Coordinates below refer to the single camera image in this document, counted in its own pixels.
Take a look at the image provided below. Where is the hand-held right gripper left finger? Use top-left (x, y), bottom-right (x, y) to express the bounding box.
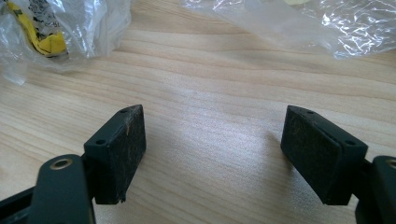
top-left (83, 104), bottom-right (148, 205)

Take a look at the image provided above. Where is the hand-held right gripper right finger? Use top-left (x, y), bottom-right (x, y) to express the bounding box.
top-left (280, 105), bottom-right (369, 205)

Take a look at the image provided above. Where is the clear plastic bag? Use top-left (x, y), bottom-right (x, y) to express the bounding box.
top-left (180, 0), bottom-right (396, 60)
top-left (0, 0), bottom-right (134, 87)

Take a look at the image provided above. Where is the yellow black printed packet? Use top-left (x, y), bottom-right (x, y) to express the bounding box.
top-left (3, 0), bottom-right (68, 57)

